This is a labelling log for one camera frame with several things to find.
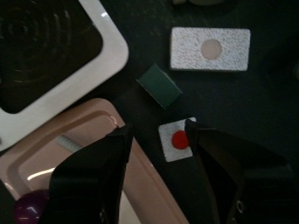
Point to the purple toy ball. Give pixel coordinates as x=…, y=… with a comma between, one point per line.
x=30, y=207

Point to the white sushi piece red dot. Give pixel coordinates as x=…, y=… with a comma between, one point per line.
x=173, y=145

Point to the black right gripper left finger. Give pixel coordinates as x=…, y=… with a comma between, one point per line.
x=94, y=175

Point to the dark green sushi piece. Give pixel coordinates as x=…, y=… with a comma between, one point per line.
x=159, y=86

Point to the grey ribbed toy piece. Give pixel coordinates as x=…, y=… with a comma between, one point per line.
x=69, y=143

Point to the pink plastic tray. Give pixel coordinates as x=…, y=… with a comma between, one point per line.
x=94, y=122

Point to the white sushi piece pale dot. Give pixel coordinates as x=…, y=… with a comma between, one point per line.
x=234, y=55

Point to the white toy stove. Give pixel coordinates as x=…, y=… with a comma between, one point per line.
x=105, y=67

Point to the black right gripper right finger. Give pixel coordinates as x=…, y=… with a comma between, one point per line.
x=226, y=175

